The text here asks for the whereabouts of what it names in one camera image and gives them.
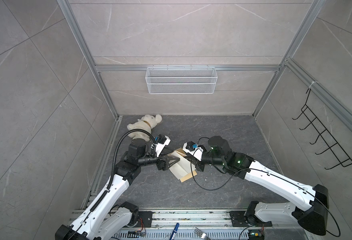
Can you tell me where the yellow envelope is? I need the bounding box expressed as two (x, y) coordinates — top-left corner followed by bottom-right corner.
(176, 148), (196, 183)

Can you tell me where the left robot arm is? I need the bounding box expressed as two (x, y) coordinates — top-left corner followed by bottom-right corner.
(55, 129), (179, 240)

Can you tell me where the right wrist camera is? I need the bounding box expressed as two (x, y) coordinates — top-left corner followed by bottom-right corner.
(182, 141), (207, 159)

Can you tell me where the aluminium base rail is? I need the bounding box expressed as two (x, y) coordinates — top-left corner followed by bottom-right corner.
(64, 209), (314, 240)

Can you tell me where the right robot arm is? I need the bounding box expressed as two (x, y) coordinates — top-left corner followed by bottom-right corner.
(182, 136), (333, 236)

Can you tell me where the white teddy bear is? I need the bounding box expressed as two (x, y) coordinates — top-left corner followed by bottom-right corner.
(127, 115), (163, 142)

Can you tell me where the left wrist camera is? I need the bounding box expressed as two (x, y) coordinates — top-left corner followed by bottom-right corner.
(151, 135), (171, 157)

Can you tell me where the beige letter paper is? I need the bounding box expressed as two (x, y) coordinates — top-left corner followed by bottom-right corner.
(168, 149), (197, 183)

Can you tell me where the white wire mesh basket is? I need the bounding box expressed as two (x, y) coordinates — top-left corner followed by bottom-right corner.
(146, 67), (218, 95)

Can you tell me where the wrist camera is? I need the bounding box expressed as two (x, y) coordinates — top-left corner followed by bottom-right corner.
(182, 141), (207, 159)
(151, 135), (171, 157)

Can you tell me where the silver fork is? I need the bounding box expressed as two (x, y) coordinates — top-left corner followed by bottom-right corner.
(194, 228), (211, 240)

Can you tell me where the blue marker pen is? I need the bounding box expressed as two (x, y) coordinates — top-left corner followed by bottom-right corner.
(170, 223), (179, 240)

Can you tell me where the black wire hook rack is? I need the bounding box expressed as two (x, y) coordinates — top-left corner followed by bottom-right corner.
(292, 89), (352, 170)

